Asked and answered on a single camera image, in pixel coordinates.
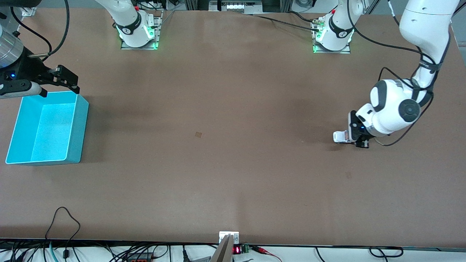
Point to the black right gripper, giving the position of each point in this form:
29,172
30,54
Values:
30,70

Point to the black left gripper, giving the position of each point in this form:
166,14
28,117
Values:
363,138

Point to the white jeep toy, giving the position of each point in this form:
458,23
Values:
340,136

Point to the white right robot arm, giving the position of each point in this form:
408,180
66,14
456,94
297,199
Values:
136,36

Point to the cyan plastic storage box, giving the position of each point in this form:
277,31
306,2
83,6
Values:
47,127

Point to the red digit display module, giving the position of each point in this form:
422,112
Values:
237,250

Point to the brown angled mounting bar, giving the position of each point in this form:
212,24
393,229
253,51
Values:
224,253

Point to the black power strip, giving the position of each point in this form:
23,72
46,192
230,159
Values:
140,259

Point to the metal table corner bracket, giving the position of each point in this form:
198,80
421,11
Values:
29,11

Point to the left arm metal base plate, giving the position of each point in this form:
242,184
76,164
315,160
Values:
333,51

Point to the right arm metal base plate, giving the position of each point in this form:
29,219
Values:
158,32

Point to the white metal edge bracket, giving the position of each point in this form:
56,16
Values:
222,234

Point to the aluminium frame with light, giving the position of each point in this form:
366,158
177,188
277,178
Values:
236,6

